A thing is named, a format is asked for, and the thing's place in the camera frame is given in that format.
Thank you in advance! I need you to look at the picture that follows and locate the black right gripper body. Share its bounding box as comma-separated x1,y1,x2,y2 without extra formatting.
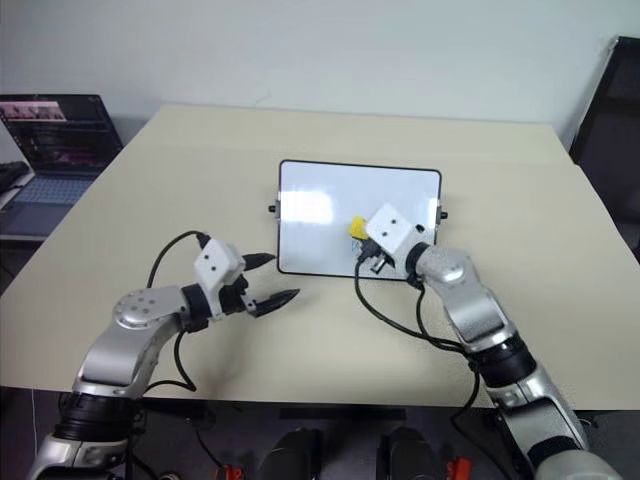
360,241,399,278

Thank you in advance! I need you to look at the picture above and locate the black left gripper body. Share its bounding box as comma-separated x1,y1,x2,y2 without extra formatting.
218,272,258,318

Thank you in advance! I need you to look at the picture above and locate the black-framed whiteboard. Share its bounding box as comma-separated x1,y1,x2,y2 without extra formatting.
266,159,449,279

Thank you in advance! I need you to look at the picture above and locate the dark rounded shape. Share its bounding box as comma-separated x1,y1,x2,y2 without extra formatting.
258,426,327,480
376,426,443,480

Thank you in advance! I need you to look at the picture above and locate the open laptop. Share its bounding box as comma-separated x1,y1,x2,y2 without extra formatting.
0,94,125,242

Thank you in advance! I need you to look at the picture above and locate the black chair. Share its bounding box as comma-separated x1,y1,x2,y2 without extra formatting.
568,34,640,236

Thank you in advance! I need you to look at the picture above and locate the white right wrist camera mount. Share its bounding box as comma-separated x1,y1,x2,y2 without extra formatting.
365,201,426,265

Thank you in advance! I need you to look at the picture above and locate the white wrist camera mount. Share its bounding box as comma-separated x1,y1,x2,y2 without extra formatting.
193,238,247,320
365,201,426,265

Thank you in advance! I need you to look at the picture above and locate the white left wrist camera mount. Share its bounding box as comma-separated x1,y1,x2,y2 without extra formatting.
193,238,247,320

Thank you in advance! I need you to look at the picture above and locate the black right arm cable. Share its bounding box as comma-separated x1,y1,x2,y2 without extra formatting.
353,256,483,427

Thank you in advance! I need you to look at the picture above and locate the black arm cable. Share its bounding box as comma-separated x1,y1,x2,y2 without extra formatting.
142,230,211,394
353,256,483,427

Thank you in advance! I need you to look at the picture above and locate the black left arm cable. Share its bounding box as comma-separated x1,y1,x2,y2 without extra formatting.
142,230,211,394

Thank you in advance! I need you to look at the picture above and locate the thin black floor cable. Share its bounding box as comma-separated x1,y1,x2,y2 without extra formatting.
185,417,221,469

